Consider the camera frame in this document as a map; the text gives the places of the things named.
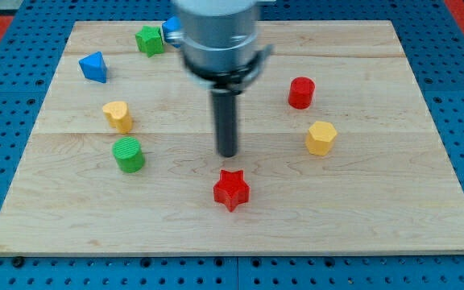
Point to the blue cube block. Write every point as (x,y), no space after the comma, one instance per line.
(171,29)

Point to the yellow hexagon block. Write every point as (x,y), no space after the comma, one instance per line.
(320,138)

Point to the red cylinder block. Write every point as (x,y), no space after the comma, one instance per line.
(301,93)

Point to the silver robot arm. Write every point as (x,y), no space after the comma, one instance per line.
(219,47)

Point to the yellow heart block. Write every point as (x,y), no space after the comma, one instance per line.
(118,116)

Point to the wooden board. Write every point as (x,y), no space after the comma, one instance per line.
(338,154)

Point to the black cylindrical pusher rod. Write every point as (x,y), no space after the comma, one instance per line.
(225,121)

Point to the red star block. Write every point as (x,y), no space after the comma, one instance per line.
(231,189)

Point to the green cylinder block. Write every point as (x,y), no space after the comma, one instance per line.
(128,154)

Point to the green star block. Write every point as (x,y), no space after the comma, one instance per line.
(149,41)

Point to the blue triangle block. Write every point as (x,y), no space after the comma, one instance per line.
(94,68)

